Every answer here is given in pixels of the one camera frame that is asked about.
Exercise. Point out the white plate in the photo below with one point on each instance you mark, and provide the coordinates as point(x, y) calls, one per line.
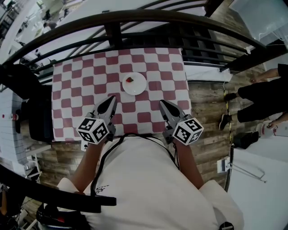
point(137, 86)

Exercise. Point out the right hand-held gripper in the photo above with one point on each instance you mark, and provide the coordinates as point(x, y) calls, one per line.
point(186, 131)

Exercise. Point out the dark curved railing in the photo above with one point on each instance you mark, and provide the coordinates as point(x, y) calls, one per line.
point(144, 19)

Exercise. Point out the dark railing bar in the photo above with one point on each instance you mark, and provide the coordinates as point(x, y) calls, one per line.
point(56, 193)

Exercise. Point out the black bag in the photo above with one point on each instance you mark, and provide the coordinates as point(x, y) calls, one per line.
point(245, 139)

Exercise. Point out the red strawberry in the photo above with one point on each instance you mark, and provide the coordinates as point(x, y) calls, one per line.
point(129, 79)

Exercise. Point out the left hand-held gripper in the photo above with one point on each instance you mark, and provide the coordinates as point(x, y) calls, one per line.
point(94, 130)

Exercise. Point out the white power box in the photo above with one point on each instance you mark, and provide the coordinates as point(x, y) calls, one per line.
point(222, 165)

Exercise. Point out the red white checkered table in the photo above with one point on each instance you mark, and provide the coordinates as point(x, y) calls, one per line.
point(90, 89)

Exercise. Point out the person's white shirt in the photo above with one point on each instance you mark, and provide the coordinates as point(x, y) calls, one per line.
point(148, 186)

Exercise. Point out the person's right forearm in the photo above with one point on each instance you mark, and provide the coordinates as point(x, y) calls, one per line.
point(187, 166)

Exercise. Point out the small red white can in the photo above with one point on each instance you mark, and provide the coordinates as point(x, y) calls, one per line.
point(14, 117)

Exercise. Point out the white plastic jug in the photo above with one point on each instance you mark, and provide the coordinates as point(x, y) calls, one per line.
point(267, 129)

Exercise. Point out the person's left forearm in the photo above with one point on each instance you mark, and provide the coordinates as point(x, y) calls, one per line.
point(87, 166)

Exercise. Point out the black chair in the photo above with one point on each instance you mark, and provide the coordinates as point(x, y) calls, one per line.
point(33, 107)

